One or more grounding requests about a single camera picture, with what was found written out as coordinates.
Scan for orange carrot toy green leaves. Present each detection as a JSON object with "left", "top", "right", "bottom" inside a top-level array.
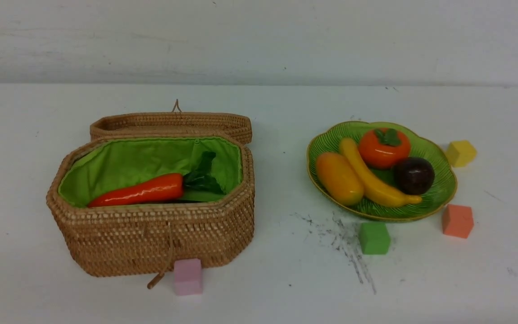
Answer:
[{"left": 87, "top": 151, "right": 224, "bottom": 208}]

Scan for orange mango toy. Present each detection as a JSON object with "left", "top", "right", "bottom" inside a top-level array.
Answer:
[{"left": 315, "top": 152, "right": 364, "bottom": 206}]

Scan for yellow banana toy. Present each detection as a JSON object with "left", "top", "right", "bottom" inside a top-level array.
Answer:
[{"left": 339, "top": 138, "right": 423, "bottom": 208}]

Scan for orange persimmon toy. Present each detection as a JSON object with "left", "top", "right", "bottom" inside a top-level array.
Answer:
[{"left": 358, "top": 128, "right": 411, "bottom": 170}]

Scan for dark purple mangosteen toy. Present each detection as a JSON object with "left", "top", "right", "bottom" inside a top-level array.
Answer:
[{"left": 391, "top": 157, "right": 435, "bottom": 195}]

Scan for green leaf-shaped plate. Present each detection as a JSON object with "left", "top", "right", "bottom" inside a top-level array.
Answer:
[{"left": 306, "top": 121, "right": 458, "bottom": 223}]

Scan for woven rattan basket lid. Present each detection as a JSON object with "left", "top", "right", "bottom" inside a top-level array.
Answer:
[{"left": 89, "top": 101, "right": 253, "bottom": 145}]

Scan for pink foam cube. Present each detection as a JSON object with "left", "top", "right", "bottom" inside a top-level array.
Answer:
[{"left": 174, "top": 258, "right": 203, "bottom": 297}]

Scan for green foam cube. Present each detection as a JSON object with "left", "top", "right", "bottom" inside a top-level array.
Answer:
[{"left": 358, "top": 222, "right": 391, "bottom": 256}]

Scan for woven rattan basket green lining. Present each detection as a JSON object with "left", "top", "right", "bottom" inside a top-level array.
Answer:
[{"left": 45, "top": 133, "right": 255, "bottom": 290}]

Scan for yellow foam cube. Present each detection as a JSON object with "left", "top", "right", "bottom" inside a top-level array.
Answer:
[{"left": 445, "top": 140, "right": 477, "bottom": 168}]

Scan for orange foam cube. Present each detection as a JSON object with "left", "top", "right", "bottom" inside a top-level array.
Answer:
[{"left": 441, "top": 204, "right": 474, "bottom": 239}]

